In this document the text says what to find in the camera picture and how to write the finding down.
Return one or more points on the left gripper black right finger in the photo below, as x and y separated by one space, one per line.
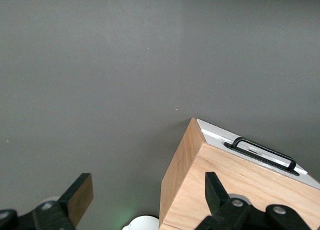
225 210

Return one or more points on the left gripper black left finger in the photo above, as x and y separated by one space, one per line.
62 210

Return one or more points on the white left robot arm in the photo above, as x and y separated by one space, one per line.
143 223

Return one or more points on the wooden drawer cabinet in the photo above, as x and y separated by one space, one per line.
190 190

